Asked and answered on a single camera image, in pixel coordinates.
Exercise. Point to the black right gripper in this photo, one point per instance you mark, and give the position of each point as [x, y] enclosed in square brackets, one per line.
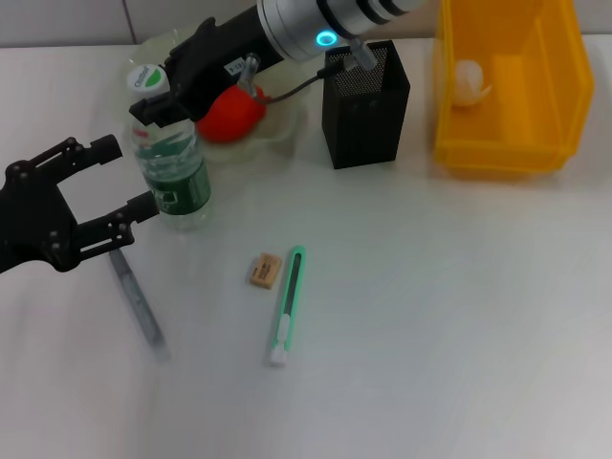
[215, 52]

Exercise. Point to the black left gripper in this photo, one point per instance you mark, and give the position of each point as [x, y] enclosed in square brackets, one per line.
[33, 220]

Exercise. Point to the clear green-label water bottle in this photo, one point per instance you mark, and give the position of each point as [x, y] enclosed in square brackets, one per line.
[177, 186]

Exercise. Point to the orange fruit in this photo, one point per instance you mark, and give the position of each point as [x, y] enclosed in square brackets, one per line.
[229, 119]

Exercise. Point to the tan eraser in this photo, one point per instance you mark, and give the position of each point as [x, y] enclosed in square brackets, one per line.
[265, 270]

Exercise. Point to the green utility knife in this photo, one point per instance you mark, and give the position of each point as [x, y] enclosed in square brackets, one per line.
[281, 334]

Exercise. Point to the white paper ball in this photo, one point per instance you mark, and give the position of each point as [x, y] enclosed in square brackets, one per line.
[468, 81]

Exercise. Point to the pale green glass fruit bowl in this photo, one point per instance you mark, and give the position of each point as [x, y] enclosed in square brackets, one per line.
[282, 129]

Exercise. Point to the grey marker pen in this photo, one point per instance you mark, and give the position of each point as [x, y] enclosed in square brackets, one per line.
[143, 315]

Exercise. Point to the black mesh pen holder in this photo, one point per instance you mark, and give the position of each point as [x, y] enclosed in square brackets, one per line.
[363, 129]

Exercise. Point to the yellow plastic bin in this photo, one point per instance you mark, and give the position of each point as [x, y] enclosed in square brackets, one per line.
[502, 143]

